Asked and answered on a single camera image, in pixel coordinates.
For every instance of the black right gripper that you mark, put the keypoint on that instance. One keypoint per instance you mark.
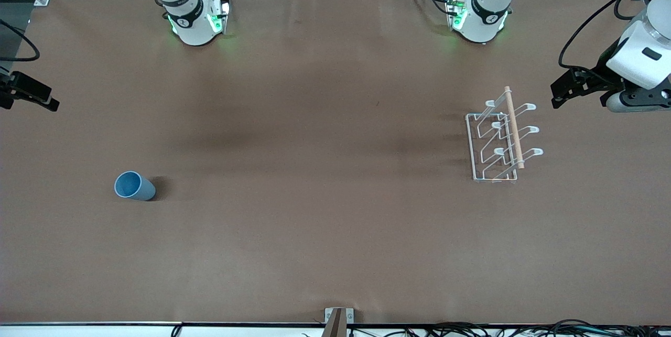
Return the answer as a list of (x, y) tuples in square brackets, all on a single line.
[(21, 88)]

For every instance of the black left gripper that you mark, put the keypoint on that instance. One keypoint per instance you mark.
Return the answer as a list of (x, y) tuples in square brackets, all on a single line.
[(602, 68)]

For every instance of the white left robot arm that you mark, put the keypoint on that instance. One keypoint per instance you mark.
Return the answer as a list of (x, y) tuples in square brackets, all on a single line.
[(482, 17)]

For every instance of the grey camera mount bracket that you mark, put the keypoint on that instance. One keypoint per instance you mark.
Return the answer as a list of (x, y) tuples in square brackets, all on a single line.
[(335, 324)]

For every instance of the brown paper table cover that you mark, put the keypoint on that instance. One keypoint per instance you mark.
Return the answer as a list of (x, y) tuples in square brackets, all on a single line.
[(314, 169)]

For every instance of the light blue cup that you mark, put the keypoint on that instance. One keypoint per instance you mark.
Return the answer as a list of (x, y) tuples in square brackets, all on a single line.
[(135, 186)]

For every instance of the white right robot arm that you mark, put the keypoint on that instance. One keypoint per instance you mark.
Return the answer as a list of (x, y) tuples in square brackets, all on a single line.
[(194, 28)]

